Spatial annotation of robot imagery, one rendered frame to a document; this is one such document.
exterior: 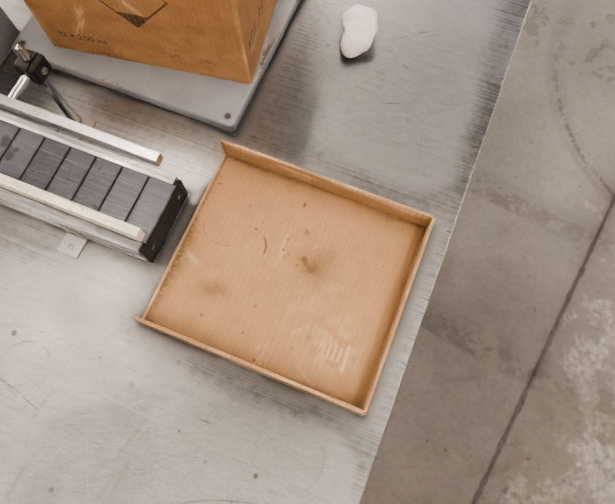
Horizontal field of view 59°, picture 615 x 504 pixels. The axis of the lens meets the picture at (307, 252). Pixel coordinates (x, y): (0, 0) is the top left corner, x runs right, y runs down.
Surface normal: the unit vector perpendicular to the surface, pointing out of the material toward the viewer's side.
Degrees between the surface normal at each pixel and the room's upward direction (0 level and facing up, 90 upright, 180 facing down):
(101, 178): 0
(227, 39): 90
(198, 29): 90
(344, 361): 0
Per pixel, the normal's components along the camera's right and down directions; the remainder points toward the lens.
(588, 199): -0.01, -0.31
